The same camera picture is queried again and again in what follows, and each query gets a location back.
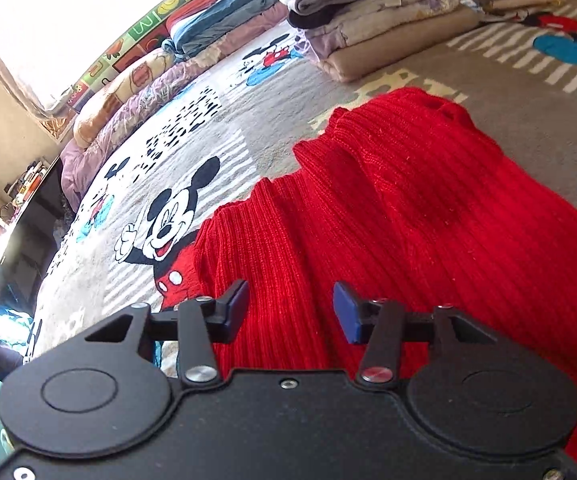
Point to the blue folded blanket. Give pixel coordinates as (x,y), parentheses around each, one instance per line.
(204,28)

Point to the purple floral quilt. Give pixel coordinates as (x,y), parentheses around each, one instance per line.
(81,166)

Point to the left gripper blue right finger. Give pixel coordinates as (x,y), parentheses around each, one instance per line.
(357,316)

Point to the yellow patterned pillow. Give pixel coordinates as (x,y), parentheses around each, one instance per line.
(100,109)

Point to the colourful alphabet headboard mat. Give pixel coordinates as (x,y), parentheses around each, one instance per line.
(105,39)

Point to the left stack of folded clothes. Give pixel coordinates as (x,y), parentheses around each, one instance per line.
(350,38)

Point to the Mickey Mouse grey blanket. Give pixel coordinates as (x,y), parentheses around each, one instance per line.
(238,122)

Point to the red knit sweater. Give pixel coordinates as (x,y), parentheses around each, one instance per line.
(403,198)

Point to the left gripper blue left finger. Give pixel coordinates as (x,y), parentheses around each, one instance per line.
(224,315)

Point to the dark desk with clutter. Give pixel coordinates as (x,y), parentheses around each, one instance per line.
(32,245)

